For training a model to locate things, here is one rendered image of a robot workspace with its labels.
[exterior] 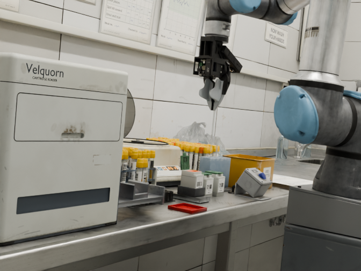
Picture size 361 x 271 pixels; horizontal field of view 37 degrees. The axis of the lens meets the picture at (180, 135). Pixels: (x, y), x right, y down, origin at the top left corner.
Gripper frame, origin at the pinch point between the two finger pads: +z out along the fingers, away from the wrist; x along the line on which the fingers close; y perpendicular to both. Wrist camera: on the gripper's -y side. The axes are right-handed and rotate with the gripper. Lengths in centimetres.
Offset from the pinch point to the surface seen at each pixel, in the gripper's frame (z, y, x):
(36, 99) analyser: 2, 77, 25
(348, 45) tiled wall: -50, -215, -62
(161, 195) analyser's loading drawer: 21.2, 38.7, 17.9
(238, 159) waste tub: 16.1, -14.0, 0.7
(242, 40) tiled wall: -36, -99, -64
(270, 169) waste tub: 18.7, -24.9, 5.8
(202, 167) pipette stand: 18.4, 2.0, -0.7
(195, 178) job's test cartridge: 19.2, 19.6, 11.4
